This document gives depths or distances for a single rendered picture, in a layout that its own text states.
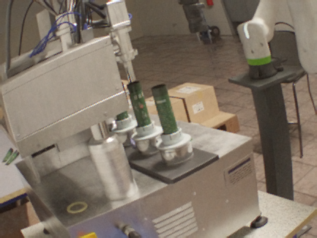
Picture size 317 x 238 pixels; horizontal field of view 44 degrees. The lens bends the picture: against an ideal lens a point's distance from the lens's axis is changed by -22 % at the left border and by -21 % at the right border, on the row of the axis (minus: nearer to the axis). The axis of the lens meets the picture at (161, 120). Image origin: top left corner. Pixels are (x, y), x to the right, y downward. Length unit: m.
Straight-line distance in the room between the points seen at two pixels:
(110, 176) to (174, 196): 0.14
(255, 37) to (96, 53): 1.13
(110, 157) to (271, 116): 1.18
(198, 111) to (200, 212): 2.98
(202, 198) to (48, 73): 0.43
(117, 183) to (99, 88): 0.19
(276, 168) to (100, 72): 1.34
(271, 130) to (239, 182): 0.96
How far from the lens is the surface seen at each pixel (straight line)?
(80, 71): 0.86
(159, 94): 0.96
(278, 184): 2.12
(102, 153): 0.90
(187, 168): 0.97
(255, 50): 1.91
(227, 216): 1.08
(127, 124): 1.18
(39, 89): 0.83
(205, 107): 4.01
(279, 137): 2.04
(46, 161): 1.20
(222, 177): 1.03
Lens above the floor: 1.41
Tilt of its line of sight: 17 degrees down
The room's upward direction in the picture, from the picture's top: 16 degrees counter-clockwise
